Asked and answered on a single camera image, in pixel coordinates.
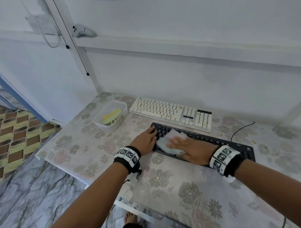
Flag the black keyboard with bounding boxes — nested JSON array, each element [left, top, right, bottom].
[[150, 122, 256, 168]]

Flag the white slanted pole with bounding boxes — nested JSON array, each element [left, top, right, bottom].
[[44, 0, 103, 95]]

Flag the light blue cleaning cloth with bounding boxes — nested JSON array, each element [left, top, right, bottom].
[[156, 128, 187, 156]]

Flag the thin black clipped cable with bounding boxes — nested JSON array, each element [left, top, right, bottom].
[[52, 0, 90, 76]]

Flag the white hanging cable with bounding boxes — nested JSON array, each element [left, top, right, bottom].
[[22, 0, 61, 49]]

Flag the person's left forearm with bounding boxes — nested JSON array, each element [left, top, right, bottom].
[[50, 162, 129, 228]]

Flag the left marker wristband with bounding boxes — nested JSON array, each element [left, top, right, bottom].
[[113, 146, 142, 181]]

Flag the person's right forearm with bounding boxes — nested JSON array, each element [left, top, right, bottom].
[[235, 159, 301, 226]]

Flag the person's right hand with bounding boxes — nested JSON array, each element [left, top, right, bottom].
[[166, 136, 219, 165]]

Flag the grey device with buttons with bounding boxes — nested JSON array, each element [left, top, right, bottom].
[[71, 23, 97, 38]]

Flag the white wall switch panel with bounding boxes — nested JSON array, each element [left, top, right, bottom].
[[25, 14, 60, 36]]

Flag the right marker wristband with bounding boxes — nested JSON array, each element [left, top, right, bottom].
[[209, 145, 246, 183]]

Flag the person's foot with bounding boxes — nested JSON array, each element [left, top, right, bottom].
[[124, 211, 143, 226]]

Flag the blue door frame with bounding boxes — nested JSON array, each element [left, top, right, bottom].
[[0, 75, 49, 124]]

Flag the floral tablecloth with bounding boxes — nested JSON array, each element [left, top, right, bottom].
[[35, 91, 301, 228]]

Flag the clear plastic container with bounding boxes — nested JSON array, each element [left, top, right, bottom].
[[93, 100, 128, 132]]

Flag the yellow green cleaning brush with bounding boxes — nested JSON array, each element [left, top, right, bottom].
[[102, 108, 122, 125]]

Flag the white table frame bar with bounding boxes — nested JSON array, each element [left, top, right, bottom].
[[114, 199, 170, 225]]

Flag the marker wristband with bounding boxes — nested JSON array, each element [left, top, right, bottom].
[[209, 145, 246, 183], [113, 146, 142, 181]]

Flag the person's left hand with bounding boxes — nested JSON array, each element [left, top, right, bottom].
[[129, 126, 158, 156]]

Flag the black keyboard cable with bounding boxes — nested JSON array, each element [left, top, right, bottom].
[[230, 121, 256, 143]]

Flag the white keyboard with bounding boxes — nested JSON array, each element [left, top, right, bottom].
[[129, 97, 212, 132]]

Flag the brown green patterned floor mat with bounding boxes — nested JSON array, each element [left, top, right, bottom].
[[0, 105, 62, 182]]

